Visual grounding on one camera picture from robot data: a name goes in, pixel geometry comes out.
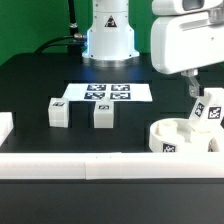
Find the white round stool seat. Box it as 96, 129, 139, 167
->
149, 118, 224, 153

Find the white fence bar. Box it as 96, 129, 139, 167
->
0, 152, 224, 180
0, 112, 14, 147

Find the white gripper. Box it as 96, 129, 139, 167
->
151, 8, 224, 98

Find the white left fence bar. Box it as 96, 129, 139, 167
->
0, 112, 14, 147

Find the white front fence bar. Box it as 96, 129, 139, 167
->
0, 152, 224, 180

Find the black cable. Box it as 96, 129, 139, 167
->
34, 35, 84, 54

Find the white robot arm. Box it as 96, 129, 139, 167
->
82, 0, 224, 97

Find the white sheet with markers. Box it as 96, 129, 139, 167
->
63, 83, 153, 102

